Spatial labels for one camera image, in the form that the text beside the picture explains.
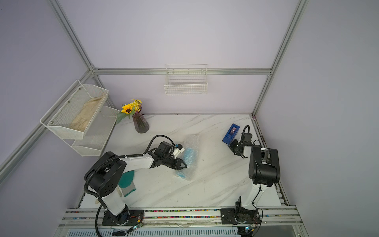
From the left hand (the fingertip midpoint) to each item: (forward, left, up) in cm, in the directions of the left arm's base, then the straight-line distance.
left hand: (184, 167), depth 88 cm
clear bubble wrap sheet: (+13, -4, +5) cm, 14 cm away
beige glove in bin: (+19, +54, +27) cm, 63 cm away
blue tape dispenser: (+24, -33, +2) cm, 41 cm away
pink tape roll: (+27, -34, +4) cm, 44 cm away
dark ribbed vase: (+29, +32, +8) cm, 44 cm away
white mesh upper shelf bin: (+17, +61, +27) cm, 69 cm away
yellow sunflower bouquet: (+29, +35, +21) cm, 50 cm away
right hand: (+17, -31, -3) cm, 36 cm away
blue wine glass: (+3, -3, +5) cm, 7 cm away
